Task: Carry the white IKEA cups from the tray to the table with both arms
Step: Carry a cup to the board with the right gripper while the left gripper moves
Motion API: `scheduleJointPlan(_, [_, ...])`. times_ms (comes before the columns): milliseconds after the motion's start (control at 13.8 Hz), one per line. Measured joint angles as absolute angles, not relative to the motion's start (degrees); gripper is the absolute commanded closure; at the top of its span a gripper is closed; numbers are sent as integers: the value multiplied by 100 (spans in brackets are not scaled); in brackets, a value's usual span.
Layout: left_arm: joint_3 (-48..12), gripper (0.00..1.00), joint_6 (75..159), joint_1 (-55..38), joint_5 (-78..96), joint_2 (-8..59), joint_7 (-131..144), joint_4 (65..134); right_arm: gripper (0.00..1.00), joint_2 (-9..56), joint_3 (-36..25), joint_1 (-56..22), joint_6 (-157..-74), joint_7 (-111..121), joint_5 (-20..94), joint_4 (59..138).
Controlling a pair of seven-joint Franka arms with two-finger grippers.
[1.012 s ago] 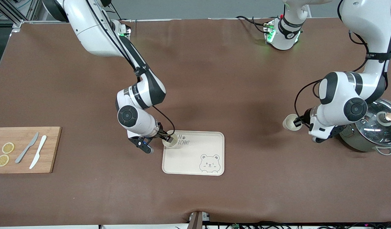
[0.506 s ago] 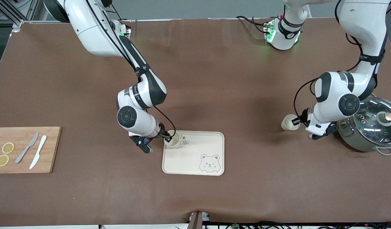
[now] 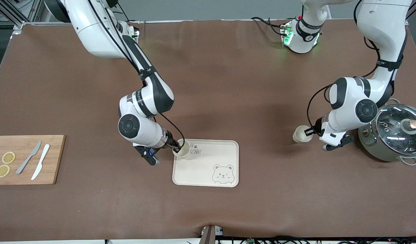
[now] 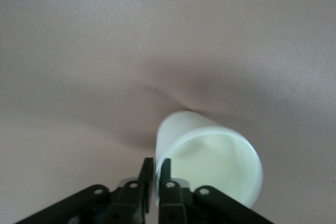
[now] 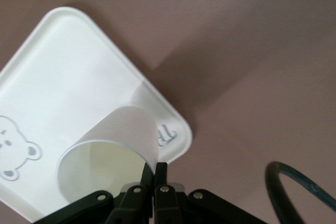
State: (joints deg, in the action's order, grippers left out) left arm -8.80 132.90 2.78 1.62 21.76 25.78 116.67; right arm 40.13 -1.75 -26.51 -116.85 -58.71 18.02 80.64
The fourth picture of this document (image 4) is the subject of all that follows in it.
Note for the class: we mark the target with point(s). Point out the white plastic cup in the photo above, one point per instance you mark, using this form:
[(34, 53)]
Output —
[(210, 163)]

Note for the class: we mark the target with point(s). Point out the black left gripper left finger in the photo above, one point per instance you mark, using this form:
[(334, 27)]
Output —
[(131, 200)]

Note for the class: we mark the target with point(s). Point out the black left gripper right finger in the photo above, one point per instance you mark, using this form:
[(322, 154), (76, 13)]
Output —
[(170, 200)]

